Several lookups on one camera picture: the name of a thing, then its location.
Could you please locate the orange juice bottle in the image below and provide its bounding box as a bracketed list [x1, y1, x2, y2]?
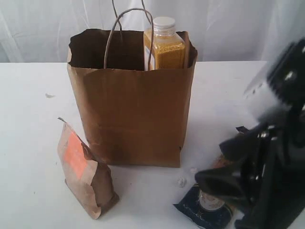
[143, 17, 185, 71]

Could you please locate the spaghetti pack dark wrapper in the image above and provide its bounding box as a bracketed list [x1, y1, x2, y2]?
[173, 126, 248, 229]

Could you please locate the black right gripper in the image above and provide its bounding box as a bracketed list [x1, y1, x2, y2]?
[194, 125, 305, 229]

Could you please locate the brown paper shopping bag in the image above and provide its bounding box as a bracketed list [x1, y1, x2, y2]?
[67, 29, 198, 167]

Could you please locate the kraft coffee pouch orange label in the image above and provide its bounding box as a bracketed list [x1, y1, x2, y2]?
[57, 117, 119, 219]

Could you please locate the small grey paper scrap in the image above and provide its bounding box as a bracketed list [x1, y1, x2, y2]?
[45, 94, 55, 98]

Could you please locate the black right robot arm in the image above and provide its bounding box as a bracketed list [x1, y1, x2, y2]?
[195, 39, 305, 229]

